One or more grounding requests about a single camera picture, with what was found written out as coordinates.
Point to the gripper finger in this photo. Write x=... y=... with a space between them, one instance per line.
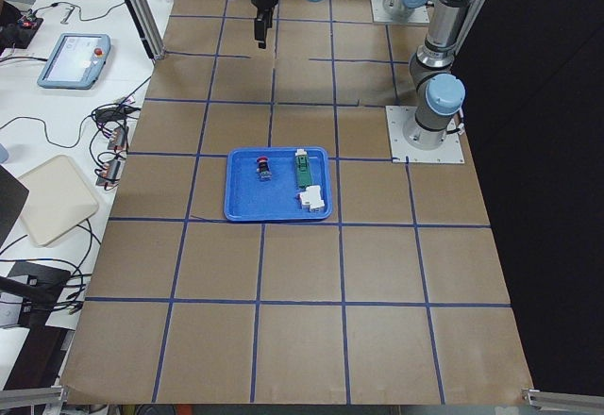
x=260 y=29
x=269 y=13

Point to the red emergency stop button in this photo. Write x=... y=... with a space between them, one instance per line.
x=263 y=168

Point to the green terminal block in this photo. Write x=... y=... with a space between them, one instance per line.
x=302 y=169

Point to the blue plastic tray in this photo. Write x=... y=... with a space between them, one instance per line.
x=247 y=199

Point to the white circuit breaker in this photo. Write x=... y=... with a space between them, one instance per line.
x=311 y=199

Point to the near blue teach pendant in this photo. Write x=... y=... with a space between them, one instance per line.
x=76 y=61

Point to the brown paper table cover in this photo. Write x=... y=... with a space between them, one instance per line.
x=397 y=297

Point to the aluminium frame post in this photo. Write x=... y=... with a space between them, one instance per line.
x=147 y=29

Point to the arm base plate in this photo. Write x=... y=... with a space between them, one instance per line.
x=411 y=143
x=400 y=12

